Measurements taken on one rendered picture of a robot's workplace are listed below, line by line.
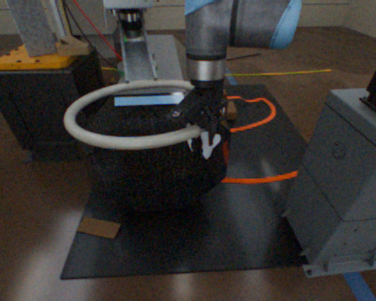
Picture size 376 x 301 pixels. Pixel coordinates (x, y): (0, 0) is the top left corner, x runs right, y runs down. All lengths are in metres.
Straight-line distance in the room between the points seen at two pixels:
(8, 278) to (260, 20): 1.63
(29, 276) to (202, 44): 1.46
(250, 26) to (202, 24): 0.09
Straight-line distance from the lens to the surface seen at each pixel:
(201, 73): 0.53
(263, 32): 0.50
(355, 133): 1.10
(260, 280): 1.43
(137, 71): 1.08
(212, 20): 0.51
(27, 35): 2.03
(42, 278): 1.60
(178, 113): 0.53
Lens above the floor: 1.28
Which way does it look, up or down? 39 degrees down
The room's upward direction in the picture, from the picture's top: straight up
